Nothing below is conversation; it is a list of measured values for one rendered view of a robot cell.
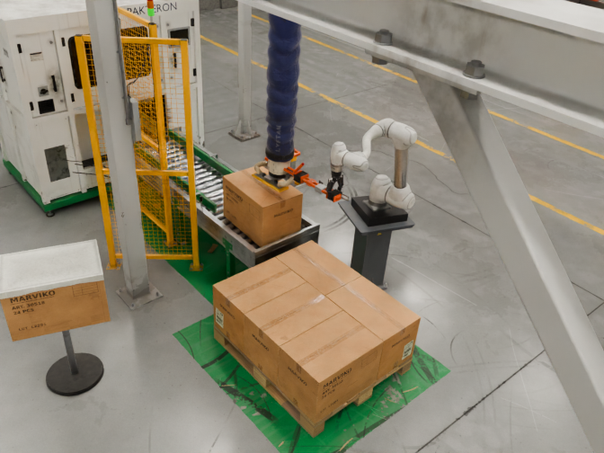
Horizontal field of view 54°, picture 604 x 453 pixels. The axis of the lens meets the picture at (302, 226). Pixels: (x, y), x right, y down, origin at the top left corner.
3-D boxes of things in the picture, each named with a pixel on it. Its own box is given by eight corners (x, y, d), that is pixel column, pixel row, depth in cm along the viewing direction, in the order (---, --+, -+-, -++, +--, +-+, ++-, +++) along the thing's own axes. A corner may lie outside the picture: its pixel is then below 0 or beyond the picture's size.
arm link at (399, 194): (395, 196, 493) (417, 206, 481) (384, 206, 485) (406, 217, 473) (397, 116, 442) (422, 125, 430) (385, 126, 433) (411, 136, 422)
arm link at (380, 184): (375, 192, 504) (379, 169, 492) (393, 200, 494) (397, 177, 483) (364, 199, 493) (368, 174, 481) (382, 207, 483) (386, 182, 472)
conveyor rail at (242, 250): (121, 162, 622) (119, 146, 611) (126, 160, 625) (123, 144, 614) (252, 270, 481) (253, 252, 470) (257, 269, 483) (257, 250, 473)
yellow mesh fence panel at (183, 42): (106, 269, 536) (67, 36, 419) (108, 262, 544) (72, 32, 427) (202, 270, 542) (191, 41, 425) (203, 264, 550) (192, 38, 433)
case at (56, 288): (103, 284, 423) (96, 238, 401) (111, 321, 393) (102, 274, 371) (12, 302, 403) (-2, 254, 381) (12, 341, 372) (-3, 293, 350)
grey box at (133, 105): (123, 132, 439) (119, 93, 422) (129, 130, 442) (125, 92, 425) (136, 141, 427) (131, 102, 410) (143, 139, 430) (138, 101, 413)
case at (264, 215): (223, 215, 521) (222, 175, 498) (261, 202, 542) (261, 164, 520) (262, 249, 482) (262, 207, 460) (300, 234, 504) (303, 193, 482)
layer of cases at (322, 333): (214, 324, 464) (212, 285, 442) (308, 277, 520) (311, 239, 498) (315, 423, 391) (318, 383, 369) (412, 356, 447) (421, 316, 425)
